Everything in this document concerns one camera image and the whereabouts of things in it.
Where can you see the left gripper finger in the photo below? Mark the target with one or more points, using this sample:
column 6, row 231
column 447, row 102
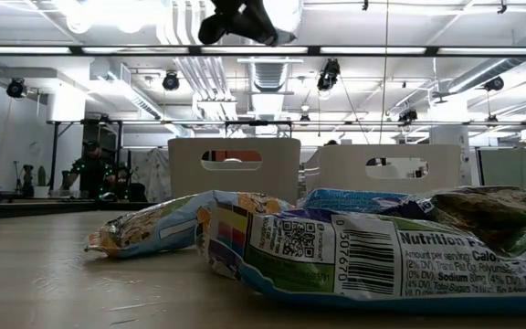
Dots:
column 258, row 27
column 213, row 29

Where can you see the blue red granola bar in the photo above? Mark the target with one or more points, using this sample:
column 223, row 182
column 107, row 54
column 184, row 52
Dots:
column 350, row 200

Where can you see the orange green granola bar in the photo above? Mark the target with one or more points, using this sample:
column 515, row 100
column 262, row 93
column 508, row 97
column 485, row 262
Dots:
column 496, row 210
column 153, row 228

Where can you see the blue green granola bar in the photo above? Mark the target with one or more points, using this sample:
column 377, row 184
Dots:
column 336, row 256

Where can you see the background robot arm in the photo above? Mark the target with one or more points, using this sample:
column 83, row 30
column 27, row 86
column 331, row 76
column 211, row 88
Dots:
column 27, row 180
column 66, row 180

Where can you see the white ceiling pipe bundle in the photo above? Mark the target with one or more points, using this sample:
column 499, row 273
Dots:
column 199, row 77

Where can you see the black ceiling spotlight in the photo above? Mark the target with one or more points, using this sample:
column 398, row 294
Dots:
column 494, row 84
column 171, row 82
column 407, row 116
column 16, row 88
column 329, row 73

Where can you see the pale grey plastic bin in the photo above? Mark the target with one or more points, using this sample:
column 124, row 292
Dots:
column 185, row 173

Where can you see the white patterned draped cloth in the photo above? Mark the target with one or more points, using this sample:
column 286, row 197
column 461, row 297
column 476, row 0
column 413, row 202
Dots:
column 151, row 173

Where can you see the black background chair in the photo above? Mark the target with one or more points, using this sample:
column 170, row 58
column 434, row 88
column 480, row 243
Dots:
column 136, row 192

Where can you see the person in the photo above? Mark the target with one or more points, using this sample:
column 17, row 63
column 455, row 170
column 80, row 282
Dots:
column 91, row 173

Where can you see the small cactus in pot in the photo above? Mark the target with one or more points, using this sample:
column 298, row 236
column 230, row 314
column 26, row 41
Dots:
column 42, row 176

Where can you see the white plastic bin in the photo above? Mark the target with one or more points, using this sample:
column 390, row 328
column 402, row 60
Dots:
column 441, row 169

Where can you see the office partition panel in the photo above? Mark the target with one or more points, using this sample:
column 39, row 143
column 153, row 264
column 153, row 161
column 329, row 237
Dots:
column 518, row 173

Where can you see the black rail with light strips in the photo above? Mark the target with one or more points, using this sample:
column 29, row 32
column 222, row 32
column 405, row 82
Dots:
column 130, row 49

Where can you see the white rectangular air duct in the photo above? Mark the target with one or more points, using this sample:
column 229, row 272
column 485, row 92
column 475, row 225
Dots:
column 130, row 98

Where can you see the grey ceiling duct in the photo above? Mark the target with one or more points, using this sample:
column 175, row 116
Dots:
column 496, row 68

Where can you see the black aluminium table frame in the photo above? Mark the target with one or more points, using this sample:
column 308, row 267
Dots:
column 39, row 209

